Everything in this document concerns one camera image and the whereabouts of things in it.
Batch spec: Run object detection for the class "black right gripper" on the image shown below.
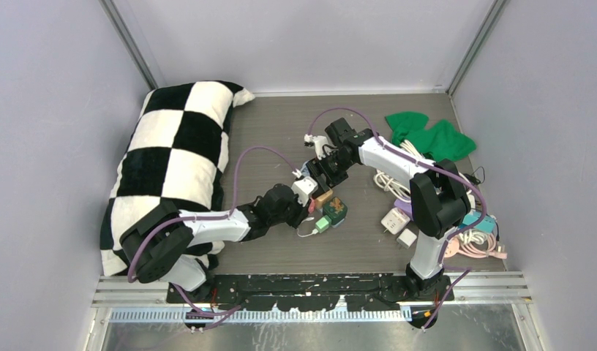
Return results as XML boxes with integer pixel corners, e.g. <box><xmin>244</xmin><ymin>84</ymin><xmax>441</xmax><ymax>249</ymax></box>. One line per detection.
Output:
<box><xmin>307</xmin><ymin>151</ymin><xmax>356</xmax><ymax>198</ymax></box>

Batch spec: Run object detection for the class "orange cube adapter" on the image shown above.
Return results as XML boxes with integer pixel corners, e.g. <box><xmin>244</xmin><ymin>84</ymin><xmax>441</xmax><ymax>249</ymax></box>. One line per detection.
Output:
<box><xmin>314</xmin><ymin>189</ymin><xmax>334</xmax><ymax>210</ymax></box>

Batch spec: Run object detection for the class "white tiger cube socket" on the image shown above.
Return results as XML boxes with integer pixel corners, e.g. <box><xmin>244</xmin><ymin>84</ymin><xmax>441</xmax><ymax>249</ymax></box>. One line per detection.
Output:
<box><xmin>380</xmin><ymin>208</ymin><xmax>411</xmax><ymax>235</ymax></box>

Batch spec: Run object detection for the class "white charger plug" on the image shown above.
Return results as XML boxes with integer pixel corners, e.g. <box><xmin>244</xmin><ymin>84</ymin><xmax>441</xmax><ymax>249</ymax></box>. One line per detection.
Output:
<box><xmin>396</xmin><ymin>229</ymin><xmax>418</xmax><ymax>249</ymax></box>

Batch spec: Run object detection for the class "pink small plug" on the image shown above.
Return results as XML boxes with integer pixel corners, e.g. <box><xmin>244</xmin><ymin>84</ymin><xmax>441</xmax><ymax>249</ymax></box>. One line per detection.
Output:
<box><xmin>308</xmin><ymin>199</ymin><xmax>316</xmax><ymax>214</ymax></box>

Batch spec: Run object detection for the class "light blue power strip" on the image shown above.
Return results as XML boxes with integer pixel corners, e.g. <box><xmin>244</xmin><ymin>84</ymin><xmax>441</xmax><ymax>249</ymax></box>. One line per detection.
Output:
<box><xmin>301</xmin><ymin>159</ymin><xmax>348</xmax><ymax>233</ymax></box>

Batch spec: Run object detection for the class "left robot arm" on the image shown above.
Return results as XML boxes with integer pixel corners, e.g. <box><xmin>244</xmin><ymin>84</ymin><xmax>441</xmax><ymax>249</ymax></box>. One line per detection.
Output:
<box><xmin>120</xmin><ymin>178</ymin><xmax>317</xmax><ymax>303</ymax></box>

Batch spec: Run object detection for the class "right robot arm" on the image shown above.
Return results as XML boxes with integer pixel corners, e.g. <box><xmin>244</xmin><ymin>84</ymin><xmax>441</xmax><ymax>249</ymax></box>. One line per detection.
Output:
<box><xmin>304</xmin><ymin>118</ymin><xmax>471</xmax><ymax>300</ymax></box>

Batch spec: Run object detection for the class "light green small plug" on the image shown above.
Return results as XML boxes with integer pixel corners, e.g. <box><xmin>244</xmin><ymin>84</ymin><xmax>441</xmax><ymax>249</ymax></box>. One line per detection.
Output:
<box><xmin>314</xmin><ymin>216</ymin><xmax>331</xmax><ymax>233</ymax></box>

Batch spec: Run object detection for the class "pink round socket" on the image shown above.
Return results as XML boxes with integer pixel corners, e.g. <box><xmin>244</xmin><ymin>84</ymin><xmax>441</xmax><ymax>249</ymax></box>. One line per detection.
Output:
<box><xmin>443</xmin><ymin>238</ymin><xmax>460</xmax><ymax>258</ymax></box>

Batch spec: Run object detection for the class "dark green cube adapter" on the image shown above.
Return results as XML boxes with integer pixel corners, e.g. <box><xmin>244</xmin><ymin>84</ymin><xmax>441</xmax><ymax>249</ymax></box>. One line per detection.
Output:
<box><xmin>322</xmin><ymin>197</ymin><xmax>348</xmax><ymax>225</ymax></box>

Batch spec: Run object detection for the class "purple power strip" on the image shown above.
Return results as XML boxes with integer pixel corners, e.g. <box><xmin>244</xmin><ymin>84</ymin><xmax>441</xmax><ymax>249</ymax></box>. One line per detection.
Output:
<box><xmin>394</xmin><ymin>199</ymin><xmax>413</xmax><ymax>221</ymax></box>

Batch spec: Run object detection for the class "green cloth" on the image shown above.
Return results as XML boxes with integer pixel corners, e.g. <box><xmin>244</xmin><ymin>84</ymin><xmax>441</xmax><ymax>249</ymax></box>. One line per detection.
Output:
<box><xmin>385</xmin><ymin>111</ymin><xmax>476</xmax><ymax>162</ymax></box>

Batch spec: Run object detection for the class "black white checkered pillow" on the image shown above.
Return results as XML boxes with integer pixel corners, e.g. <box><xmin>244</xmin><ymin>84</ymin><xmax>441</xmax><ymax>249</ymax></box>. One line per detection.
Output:
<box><xmin>99</xmin><ymin>80</ymin><xmax>255</xmax><ymax>276</ymax></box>

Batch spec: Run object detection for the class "teal power strip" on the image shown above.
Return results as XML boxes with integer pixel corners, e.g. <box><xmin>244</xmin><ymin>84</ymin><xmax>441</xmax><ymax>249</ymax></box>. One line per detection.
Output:
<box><xmin>459</xmin><ymin>211</ymin><xmax>496</xmax><ymax>233</ymax></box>

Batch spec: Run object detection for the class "white cable bundle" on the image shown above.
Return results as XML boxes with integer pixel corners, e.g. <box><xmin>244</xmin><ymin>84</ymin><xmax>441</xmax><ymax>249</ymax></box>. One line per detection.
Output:
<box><xmin>373</xmin><ymin>169</ymin><xmax>415</xmax><ymax>203</ymax></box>

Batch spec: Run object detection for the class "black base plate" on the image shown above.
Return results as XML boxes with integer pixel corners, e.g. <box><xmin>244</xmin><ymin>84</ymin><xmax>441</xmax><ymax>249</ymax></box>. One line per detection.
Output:
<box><xmin>187</xmin><ymin>273</ymin><xmax>451</xmax><ymax>312</ymax></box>

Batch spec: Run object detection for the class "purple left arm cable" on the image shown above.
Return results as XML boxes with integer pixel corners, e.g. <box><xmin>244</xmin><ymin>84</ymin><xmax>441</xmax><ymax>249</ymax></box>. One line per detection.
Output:
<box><xmin>126</xmin><ymin>145</ymin><xmax>302</xmax><ymax>331</ymax></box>

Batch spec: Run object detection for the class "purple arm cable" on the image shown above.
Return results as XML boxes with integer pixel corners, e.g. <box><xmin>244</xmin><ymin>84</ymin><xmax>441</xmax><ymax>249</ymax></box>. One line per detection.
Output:
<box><xmin>126</xmin><ymin>145</ymin><xmax>302</xmax><ymax>331</ymax></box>
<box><xmin>305</xmin><ymin>106</ymin><xmax>489</xmax><ymax>331</ymax></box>

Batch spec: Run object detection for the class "black thin cable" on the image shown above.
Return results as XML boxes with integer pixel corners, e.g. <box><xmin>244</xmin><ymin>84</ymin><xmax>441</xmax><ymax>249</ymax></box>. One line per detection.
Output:
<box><xmin>465</xmin><ymin>166</ymin><xmax>486</xmax><ymax>186</ymax></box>

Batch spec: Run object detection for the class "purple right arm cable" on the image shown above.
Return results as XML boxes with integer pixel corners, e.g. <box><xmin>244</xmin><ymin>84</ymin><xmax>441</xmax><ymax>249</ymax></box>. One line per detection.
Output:
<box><xmin>305</xmin><ymin>106</ymin><xmax>489</xmax><ymax>331</ymax></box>

